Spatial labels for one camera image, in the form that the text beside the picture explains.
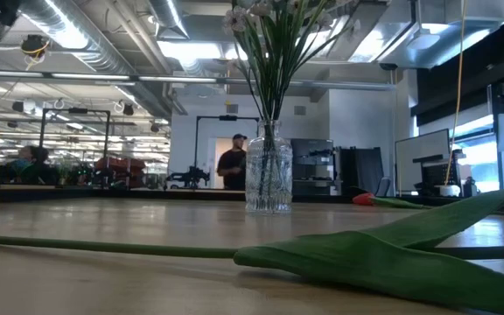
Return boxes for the clear glass vase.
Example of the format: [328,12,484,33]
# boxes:
[245,120,294,214]

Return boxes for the red tulip with green leaves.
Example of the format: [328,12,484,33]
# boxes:
[0,187,504,315]
[352,191,504,216]

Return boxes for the seated person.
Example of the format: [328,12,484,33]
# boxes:
[9,145,60,186]

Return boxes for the red crate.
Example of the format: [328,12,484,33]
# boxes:
[94,156,147,176]

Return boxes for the long horizontal ceiling pipe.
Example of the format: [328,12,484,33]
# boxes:
[0,68,396,92]

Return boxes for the grey cabinet with machine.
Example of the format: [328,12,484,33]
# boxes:
[290,138,340,197]

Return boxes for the black standing panel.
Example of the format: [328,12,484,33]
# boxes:
[336,146,385,196]

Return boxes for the office chair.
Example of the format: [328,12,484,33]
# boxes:
[374,176,392,198]

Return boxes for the white board screen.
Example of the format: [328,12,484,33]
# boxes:
[394,128,452,194]

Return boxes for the silver ceiling ventilation unit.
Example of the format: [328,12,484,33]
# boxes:
[376,0,504,70]

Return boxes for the black equipment stand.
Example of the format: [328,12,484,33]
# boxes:
[411,149,467,197]

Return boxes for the white round base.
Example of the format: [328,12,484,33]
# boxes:
[432,183,462,198]

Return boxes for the hanging black cable reel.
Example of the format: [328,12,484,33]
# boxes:
[19,34,52,71]

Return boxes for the large silver ceiling duct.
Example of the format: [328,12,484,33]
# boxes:
[4,0,172,119]

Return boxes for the small black station frame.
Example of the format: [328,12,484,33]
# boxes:
[38,108,112,158]

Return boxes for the black table edge rail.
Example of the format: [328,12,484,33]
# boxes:
[0,185,504,207]

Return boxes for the tall black station frame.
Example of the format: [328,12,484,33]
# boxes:
[193,114,260,190]

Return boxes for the hanging yellow cable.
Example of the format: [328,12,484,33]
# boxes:
[443,0,471,187]

